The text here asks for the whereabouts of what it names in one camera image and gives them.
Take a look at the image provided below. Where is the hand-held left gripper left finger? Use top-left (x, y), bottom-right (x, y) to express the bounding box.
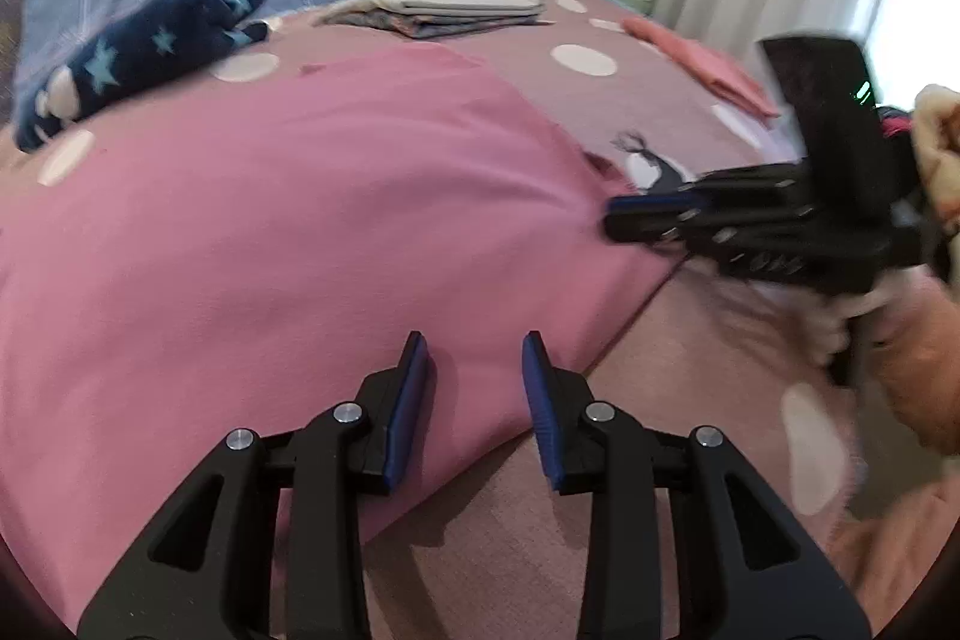
top-left (75, 330), bottom-right (432, 640)

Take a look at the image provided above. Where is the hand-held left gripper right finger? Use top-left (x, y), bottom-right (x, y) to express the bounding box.
top-left (521, 330), bottom-right (875, 640)

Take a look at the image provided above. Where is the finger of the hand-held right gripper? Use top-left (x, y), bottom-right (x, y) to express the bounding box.
top-left (603, 201), bottom-right (812, 251)
top-left (607, 162), bottom-right (812, 216)

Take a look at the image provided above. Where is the pink long-sleeve shirt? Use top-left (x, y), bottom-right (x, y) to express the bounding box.
top-left (0, 42), bottom-right (680, 633)

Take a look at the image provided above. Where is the person's right hand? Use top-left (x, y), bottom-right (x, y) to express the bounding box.
top-left (862, 276), bottom-right (960, 453)

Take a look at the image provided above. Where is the cream fleece garment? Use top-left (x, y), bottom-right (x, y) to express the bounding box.
top-left (825, 83), bottom-right (960, 618)

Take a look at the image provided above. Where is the mauve polka dot blanket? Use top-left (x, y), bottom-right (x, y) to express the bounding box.
top-left (0, 0), bottom-right (960, 640)

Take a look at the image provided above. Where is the folded salmon garment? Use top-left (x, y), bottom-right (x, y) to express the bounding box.
top-left (621, 14), bottom-right (785, 122)

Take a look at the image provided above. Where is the folded patterned garment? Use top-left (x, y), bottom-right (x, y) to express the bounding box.
top-left (315, 6), bottom-right (556, 41)

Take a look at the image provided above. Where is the folded grey garment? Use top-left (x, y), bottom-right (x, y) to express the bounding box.
top-left (322, 0), bottom-right (545, 20)

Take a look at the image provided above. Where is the navy star-print garment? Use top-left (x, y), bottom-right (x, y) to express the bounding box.
top-left (11, 0), bottom-right (269, 154)

